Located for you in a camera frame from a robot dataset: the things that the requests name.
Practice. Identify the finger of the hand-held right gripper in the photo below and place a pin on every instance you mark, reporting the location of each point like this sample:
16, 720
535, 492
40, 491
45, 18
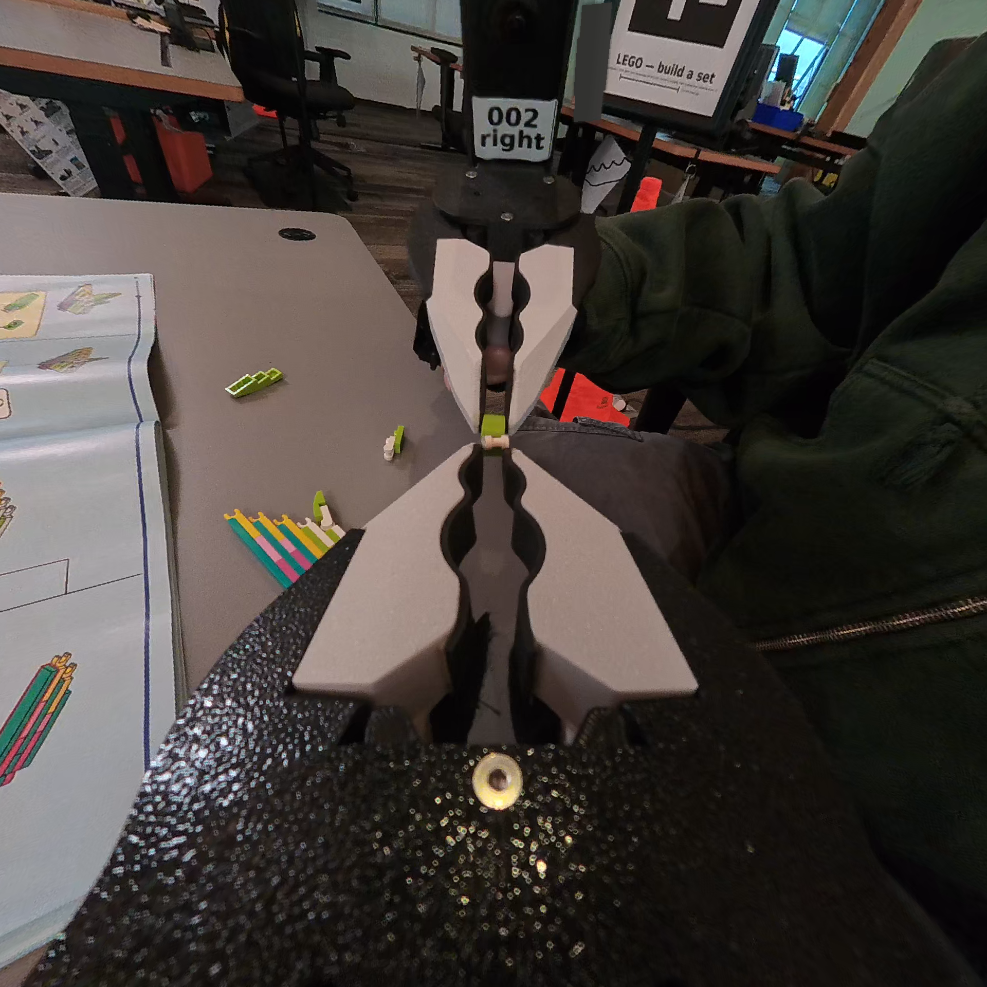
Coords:
455, 324
547, 324

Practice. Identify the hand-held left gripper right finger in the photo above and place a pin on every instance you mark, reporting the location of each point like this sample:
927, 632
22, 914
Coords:
601, 617

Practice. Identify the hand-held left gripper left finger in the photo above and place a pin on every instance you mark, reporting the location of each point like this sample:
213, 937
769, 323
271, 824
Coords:
385, 609

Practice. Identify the lime lego tile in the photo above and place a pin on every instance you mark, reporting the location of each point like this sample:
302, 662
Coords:
493, 425

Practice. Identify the striped lego wing white bricks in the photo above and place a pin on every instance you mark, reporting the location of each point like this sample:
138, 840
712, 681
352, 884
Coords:
285, 540

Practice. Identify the white lego clip piece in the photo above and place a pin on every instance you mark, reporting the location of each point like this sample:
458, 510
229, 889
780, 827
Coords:
497, 442

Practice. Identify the small lime white lego assembly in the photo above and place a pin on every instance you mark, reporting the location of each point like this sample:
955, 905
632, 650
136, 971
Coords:
395, 443

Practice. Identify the lime stepped lego piece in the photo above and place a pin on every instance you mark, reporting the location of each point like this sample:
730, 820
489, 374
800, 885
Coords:
254, 383

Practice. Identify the person's right forearm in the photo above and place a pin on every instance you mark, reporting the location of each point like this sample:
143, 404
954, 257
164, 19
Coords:
694, 293

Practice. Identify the person's right hand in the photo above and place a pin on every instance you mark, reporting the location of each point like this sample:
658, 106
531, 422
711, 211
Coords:
500, 362

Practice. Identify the white paper wavy line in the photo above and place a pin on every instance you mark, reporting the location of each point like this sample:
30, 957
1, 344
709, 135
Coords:
609, 166

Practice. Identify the person's leg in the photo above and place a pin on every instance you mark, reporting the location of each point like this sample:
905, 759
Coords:
617, 493

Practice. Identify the black seat base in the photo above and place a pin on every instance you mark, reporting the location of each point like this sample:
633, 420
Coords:
663, 409

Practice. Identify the black desk grommet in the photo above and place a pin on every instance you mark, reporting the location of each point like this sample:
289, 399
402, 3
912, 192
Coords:
297, 234

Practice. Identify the black white sign board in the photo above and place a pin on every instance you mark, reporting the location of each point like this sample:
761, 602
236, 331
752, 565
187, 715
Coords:
678, 54

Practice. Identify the wood edged desk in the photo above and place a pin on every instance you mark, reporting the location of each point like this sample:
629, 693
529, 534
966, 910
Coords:
732, 158

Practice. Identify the blue bin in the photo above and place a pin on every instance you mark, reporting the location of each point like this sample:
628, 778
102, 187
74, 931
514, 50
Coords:
777, 116

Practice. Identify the orange bag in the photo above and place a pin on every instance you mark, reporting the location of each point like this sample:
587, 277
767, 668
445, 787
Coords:
185, 154

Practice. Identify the light blue instruction booklet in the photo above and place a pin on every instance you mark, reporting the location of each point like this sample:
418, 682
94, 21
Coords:
69, 540

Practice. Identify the black tabletop device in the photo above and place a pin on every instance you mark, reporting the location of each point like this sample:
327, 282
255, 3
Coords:
177, 19

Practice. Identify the grey office table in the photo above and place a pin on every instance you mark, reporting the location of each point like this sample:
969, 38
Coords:
116, 69

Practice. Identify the printed leaflet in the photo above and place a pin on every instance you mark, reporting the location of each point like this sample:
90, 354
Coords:
46, 143

